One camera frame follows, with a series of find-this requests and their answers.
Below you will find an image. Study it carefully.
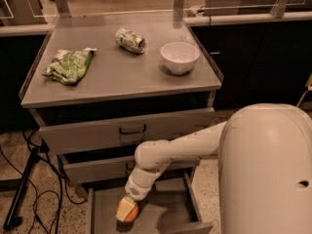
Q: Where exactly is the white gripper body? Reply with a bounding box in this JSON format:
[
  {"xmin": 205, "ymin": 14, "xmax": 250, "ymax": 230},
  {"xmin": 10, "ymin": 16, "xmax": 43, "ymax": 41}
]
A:
[{"xmin": 125, "ymin": 175, "xmax": 152, "ymax": 201}]

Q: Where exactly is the top grey drawer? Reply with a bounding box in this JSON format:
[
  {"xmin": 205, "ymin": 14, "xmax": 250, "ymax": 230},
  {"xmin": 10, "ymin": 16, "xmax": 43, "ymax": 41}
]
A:
[{"xmin": 39, "ymin": 108, "xmax": 214, "ymax": 154}]

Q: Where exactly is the black stand pole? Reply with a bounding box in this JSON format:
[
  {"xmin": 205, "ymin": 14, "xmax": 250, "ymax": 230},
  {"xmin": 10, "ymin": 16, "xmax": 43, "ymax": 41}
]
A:
[{"xmin": 3, "ymin": 147, "xmax": 39, "ymax": 231}]

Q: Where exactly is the grey drawer cabinet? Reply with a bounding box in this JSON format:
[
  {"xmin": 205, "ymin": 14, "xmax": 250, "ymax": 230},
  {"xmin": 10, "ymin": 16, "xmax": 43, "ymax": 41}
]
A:
[{"xmin": 19, "ymin": 10, "xmax": 225, "ymax": 234}]

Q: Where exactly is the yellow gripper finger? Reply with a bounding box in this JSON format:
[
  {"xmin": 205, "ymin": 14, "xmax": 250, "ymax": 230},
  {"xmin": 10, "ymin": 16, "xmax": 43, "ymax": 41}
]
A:
[{"xmin": 115, "ymin": 195, "xmax": 138, "ymax": 223}]

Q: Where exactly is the crushed soda can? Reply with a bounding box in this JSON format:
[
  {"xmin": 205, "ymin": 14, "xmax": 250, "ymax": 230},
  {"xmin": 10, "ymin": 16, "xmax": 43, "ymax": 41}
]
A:
[{"xmin": 115, "ymin": 28, "xmax": 145, "ymax": 54}]

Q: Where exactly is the middle grey drawer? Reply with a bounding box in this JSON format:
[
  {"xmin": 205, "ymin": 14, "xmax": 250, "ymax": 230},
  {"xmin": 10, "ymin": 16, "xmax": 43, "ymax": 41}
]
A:
[{"xmin": 59, "ymin": 146, "xmax": 205, "ymax": 184}]

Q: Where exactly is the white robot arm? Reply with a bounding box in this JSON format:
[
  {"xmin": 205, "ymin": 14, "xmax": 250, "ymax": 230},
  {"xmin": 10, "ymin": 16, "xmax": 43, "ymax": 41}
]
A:
[{"xmin": 116, "ymin": 103, "xmax": 312, "ymax": 234}]

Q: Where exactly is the black floor cable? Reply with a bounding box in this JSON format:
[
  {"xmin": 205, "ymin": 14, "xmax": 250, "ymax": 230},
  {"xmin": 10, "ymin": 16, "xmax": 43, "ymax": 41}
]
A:
[{"xmin": 0, "ymin": 127, "xmax": 88, "ymax": 234}]

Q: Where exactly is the green chip bag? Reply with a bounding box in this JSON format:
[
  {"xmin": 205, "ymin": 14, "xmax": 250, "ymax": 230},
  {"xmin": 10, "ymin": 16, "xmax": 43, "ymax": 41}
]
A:
[{"xmin": 42, "ymin": 48, "xmax": 97, "ymax": 86}]

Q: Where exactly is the bottom grey drawer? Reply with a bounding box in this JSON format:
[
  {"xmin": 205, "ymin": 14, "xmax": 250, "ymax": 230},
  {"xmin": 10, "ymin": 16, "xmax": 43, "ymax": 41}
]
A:
[{"xmin": 86, "ymin": 170, "xmax": 214, "ymax": 234}]

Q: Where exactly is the white bowl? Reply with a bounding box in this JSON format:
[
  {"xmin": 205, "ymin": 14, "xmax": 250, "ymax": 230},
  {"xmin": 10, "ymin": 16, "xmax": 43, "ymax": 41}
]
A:
[{"xmin": 161, "ymin": 42, "xmax": 200, "ymax": 74}]

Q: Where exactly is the orange fruit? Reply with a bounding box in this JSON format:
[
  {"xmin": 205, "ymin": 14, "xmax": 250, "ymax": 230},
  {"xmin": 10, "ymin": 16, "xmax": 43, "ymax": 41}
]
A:
[{"xmin": 116, "ymin": 198, "xmax": 140, "ymax": 223}]

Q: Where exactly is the grey drawer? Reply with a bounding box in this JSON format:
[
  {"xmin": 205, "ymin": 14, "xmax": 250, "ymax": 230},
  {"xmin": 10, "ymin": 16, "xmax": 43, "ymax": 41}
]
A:
[
  {"xmin": 86, "ymin": 170, "xmax": 214, "ymax": 234},
  {"xmin": 39, "ymin": 108, "xmax": 214, "ymax": 154},
  {"xmin": 59, "ymin": 146, "xmax": 205, "ymax": 184}
]

